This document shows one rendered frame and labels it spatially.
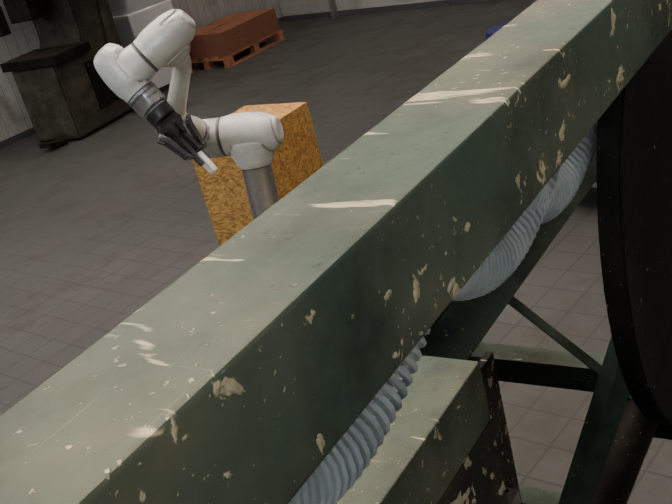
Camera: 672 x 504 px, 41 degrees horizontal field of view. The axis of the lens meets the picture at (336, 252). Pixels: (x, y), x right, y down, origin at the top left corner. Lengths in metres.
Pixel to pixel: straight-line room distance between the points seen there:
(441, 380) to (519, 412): 2.99
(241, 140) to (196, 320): 2.47
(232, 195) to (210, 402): 4.16
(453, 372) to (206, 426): 0.71
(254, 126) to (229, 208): 1.73
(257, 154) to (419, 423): 2.00
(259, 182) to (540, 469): 1.65
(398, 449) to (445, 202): 0.45
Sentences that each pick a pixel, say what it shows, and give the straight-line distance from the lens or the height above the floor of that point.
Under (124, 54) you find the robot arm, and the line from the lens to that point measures 2.55.
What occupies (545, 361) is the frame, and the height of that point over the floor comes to 0.79.
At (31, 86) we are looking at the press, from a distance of 11.19.
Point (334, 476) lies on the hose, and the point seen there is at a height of 2.02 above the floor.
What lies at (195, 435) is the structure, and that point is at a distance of 0.44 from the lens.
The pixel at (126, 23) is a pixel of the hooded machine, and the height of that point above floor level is 0.97.
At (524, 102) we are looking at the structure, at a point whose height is 2.19.
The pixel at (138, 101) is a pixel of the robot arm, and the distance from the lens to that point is 2.54.
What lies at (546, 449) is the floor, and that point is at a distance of 3.89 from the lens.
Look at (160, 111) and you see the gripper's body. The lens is 2.54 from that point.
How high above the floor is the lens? 2.41
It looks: 24 degrees down
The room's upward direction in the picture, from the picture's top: 15 degrees counter-clockwise
